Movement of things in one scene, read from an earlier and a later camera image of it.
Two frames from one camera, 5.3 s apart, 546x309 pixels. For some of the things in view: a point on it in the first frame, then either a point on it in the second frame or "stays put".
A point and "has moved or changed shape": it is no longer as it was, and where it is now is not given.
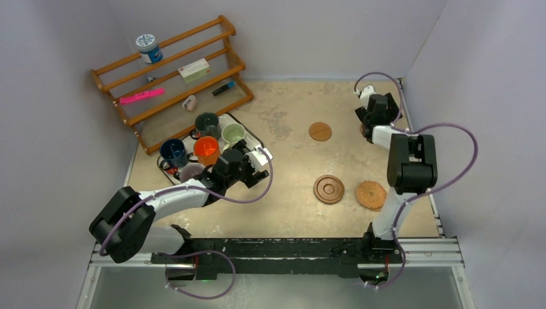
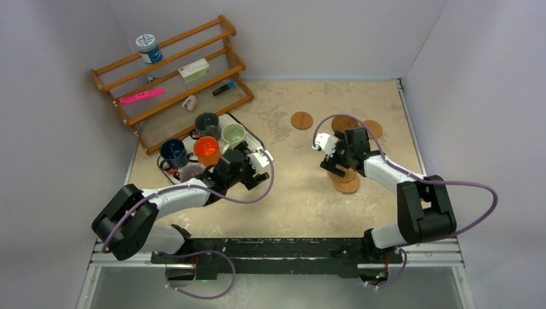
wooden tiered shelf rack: [167, 91] stays put
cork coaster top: [328, 188] has moved or changed shape
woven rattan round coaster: [371, 195] -> [349, 183]
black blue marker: [224, 88] stays put
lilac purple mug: [189, 171] stays put
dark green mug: [207, 124] stays put
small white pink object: [190, 103] stays put
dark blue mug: [174, 151] stays put
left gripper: [250, 178] stays put
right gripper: [393, 112] -> [329, 161]
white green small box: [195, 70] stays put
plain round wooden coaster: [320, 131] has moved or changed shape
